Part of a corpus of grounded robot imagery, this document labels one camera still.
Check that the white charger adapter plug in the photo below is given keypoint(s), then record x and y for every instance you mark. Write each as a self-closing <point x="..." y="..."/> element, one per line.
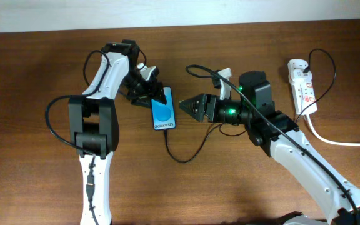
<point x="296" y="69"/>

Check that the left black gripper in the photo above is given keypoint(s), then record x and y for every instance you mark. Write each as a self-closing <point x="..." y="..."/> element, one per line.
<point x="151" y="90"/>

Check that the blue Galaxy smartphone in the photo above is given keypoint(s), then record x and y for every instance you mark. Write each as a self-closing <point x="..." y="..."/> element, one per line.
<point x="163" y="115"/>

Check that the white power strip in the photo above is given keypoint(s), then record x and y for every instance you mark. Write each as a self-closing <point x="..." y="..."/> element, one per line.
<point x="304" y="98"/>

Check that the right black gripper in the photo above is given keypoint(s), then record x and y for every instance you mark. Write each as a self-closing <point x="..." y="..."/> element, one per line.
<point x="203" y="98"/>

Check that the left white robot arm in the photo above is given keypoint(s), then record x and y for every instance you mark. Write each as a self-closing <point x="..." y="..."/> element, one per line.
<point x="93" y="122"/>

